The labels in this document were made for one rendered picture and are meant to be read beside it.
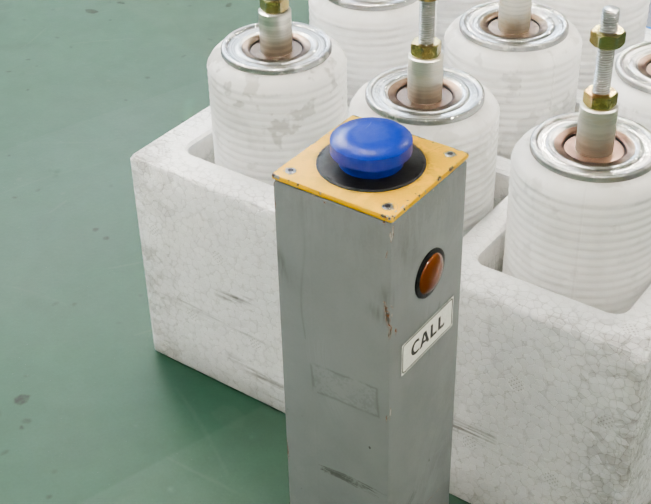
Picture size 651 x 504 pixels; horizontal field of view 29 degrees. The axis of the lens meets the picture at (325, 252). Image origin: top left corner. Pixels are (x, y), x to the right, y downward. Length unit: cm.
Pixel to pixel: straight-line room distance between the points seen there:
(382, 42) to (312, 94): 10
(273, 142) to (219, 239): 8
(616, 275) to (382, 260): 21
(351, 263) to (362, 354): 5
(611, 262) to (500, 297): 7
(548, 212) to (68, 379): 42
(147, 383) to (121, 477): 10
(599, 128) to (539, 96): 14
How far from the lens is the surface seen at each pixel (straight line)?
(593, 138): 74
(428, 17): 77
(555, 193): 73
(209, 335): 94
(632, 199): 73
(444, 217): 62
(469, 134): 78
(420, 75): 79
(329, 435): 69
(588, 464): 79
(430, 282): 62
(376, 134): 61
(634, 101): 82
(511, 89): 87
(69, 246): 113
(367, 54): 92
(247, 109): 84
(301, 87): 83
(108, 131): 129
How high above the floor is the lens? 64
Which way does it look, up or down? 36 degrees down
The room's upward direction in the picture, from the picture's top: 1 degrees counter-clockwise
